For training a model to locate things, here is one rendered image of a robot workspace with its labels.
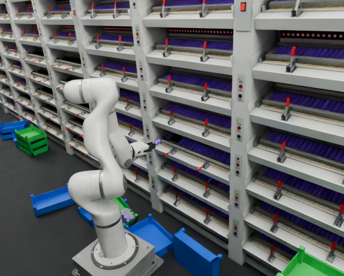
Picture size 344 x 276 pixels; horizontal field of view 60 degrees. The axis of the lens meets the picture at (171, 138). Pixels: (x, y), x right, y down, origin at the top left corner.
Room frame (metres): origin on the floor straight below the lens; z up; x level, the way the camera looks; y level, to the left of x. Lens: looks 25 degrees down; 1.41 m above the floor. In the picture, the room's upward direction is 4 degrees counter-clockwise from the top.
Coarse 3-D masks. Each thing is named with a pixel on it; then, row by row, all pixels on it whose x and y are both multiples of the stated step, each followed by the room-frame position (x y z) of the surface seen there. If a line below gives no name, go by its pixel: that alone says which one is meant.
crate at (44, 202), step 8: (48, 192) 2.05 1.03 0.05; (56, 192) 2.08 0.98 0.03; (64, 192) 2.11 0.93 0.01; (32, 200) 1.98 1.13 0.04; (40, 200) 2.02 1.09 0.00; (48, 200) 2.01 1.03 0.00; (56, 200) 2.00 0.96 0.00; (64, 200) 1.92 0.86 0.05; (72, 200) 1.95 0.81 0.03; (40, 208) 1.92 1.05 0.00; (48, 208) 1.87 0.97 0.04; (56, 208) 1.89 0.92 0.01
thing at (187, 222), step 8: (128, 184) 2.12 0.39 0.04; (136, 192) 2.04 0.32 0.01; (144, 192) 1.97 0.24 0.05; (168, 208) 1.75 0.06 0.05; (176, 216) 1.70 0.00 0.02; (184, 216) 1.65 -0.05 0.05; (192, 224) 1.58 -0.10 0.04; (200, 232) 1.53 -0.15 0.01; (208, 232) 1.48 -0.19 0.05; (216, 240) 1.43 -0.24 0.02; (224, 240) 1.40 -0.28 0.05; (224, 248) 1.38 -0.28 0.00; (248, 256) 1.26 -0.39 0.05; (256, 264) 1.22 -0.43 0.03; (264, 264) 1.20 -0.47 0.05; (264, 272) 1.18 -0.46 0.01; (272, 272) 1.15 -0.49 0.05
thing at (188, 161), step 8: (160, 136) 1.80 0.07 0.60; (168, 136) 1.83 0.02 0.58; (160, 144) 1.78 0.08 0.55; (176, 144) 1.73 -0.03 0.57; (160, 152) 1.73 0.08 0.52; (176, 152) 1.66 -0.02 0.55; (176, 160) 1.63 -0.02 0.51; (184, 160) 1.56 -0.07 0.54; (192, 160) 1.54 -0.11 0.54; (192, 168) 1.53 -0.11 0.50; (208, 168) 1.45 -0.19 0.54; (216, 168) 1.43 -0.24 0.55; (216, 176) 1.39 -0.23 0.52; (224, 176) 1.36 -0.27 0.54
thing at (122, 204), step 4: (116, 200) 1.83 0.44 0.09; (120, 200) 1.81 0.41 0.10; (120, 204) 1.80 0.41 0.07; (124, 204) 1.78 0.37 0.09; (120, 208) 1.77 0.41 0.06; (124, 208) 1.78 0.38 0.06; (128, 208) 1.75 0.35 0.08; (136, 216) 1.66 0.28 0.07; (132, 220) 1.64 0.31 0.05; (136, 220) 1.68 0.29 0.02; (124, 224) 1.65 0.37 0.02; (128, 224) 1.62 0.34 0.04
